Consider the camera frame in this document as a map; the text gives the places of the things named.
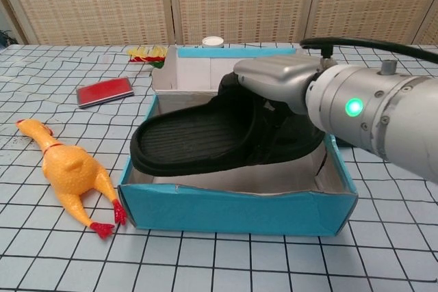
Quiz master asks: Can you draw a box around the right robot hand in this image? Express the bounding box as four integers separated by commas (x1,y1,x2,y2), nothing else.
233,55,324,117

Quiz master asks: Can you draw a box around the black slipper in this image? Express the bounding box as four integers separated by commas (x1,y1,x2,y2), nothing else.
129,72,325,176

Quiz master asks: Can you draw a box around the blue cardboard shoe box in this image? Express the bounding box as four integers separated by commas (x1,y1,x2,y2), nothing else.
118,45,359,238

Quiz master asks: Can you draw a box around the white round jar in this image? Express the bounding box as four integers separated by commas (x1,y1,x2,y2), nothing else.
201,36,224,50

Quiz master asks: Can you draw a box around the beige woven folding screen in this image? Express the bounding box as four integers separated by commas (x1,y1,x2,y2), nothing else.
0,0,438,47

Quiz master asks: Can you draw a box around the yellow red green feather toy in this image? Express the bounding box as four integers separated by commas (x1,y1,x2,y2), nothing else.
127,44,168,70

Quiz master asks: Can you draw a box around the red flat case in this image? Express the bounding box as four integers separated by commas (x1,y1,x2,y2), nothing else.
75,77,134,109

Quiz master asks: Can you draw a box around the yellow rubber chicken toy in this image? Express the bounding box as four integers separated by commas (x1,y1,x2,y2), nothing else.
16,118,127,240

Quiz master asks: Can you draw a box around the dark leafy plant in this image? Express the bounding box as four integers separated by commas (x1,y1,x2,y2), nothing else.
0,28,14,47

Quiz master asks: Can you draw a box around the checkered white tablecloth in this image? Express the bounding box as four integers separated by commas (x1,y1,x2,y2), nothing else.
0,42,438,292

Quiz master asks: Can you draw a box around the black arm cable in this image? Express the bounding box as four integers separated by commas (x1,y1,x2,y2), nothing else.
300,38,438,66

